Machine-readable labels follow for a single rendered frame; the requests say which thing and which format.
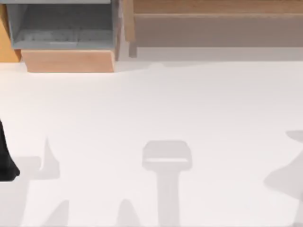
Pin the wooden open shelf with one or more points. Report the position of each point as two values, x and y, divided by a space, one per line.
213 23

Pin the pale wooden drawer front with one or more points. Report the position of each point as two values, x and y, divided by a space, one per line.
68 61

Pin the wooden cupboard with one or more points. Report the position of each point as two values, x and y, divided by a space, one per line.
7 42

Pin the pulled-out drawer grey inside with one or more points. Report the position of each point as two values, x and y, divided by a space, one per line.
62 28

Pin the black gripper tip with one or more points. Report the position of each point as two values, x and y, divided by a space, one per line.
6 163

